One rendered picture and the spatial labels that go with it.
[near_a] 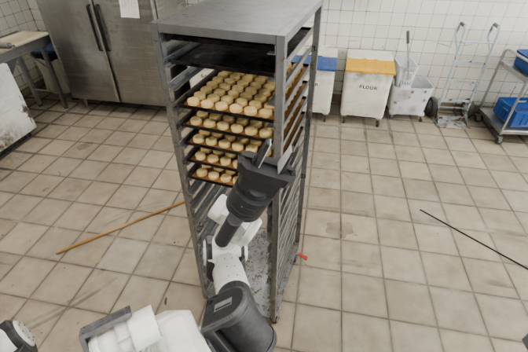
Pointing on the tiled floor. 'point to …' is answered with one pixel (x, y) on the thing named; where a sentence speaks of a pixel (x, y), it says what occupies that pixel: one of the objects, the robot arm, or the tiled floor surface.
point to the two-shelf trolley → (512, 107)
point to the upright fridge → (108, 22)
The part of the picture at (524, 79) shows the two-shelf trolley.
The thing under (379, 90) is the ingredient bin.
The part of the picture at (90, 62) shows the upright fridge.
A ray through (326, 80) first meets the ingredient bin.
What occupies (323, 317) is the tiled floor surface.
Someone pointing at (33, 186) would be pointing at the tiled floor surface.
